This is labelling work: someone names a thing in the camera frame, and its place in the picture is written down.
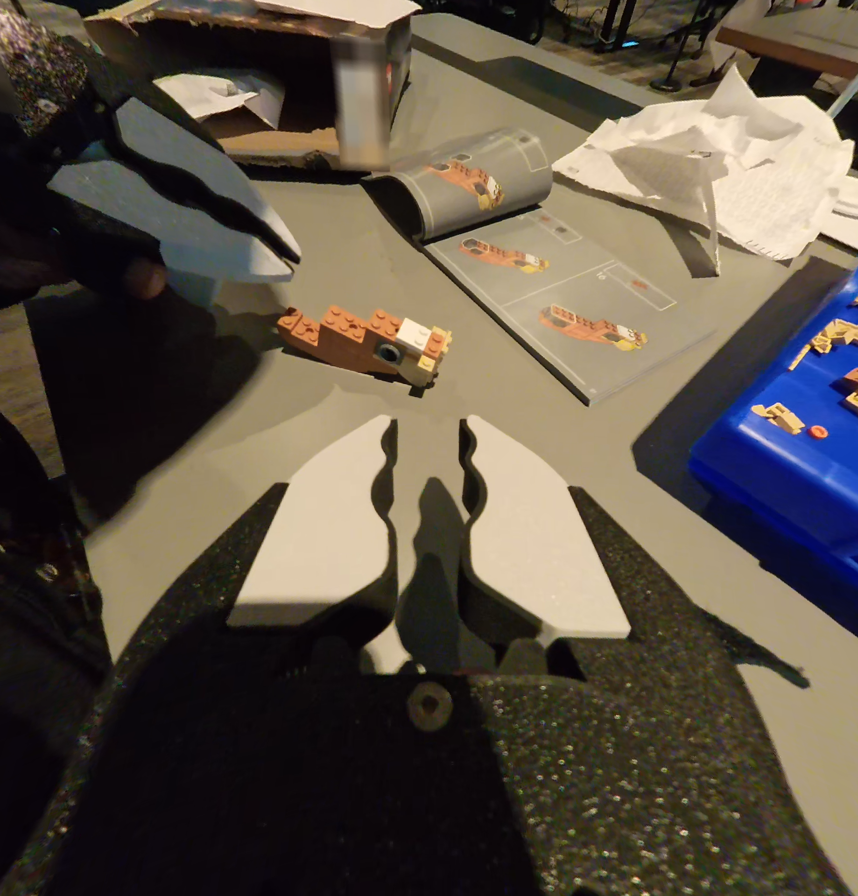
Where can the group of loose brick pieces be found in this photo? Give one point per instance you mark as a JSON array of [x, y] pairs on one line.
[[831, 339]]

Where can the wooden background table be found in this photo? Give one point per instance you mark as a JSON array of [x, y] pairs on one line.
[[800, 35]]

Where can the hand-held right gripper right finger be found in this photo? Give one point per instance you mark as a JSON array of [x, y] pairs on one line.
[[541, 553]]

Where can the grey desk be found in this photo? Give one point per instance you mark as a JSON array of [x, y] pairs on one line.
[[513, 378]]

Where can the white paper wrapper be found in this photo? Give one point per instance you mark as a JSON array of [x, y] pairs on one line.
[[212, 94]]

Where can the black chair base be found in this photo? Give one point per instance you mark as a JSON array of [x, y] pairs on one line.
[[670, 70]]

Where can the crumpled white printed paper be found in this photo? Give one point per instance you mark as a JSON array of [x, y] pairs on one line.
[[737, 161]]

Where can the person's left forearm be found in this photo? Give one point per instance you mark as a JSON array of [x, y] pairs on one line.
[[16, 273]]

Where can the grey instruction booklet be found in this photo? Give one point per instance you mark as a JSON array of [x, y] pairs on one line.
[[562, 301]]

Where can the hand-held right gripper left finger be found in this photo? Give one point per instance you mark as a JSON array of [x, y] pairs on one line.
[[317, 532]]

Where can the blue plastic bin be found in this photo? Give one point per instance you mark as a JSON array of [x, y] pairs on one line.
[[772, 476]]

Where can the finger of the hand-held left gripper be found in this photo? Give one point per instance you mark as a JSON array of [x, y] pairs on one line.
[[135, 210], [184, 147]]

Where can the torn cardboard box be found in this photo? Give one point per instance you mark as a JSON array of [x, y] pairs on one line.
[[261, 42]]

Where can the white metal pole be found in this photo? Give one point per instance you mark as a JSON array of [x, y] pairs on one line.
[[846, 87]]

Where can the brown brick model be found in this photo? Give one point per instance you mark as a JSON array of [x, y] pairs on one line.
[[352, 343]]

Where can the person's left hand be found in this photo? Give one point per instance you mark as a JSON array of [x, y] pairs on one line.
[[147, 280]]

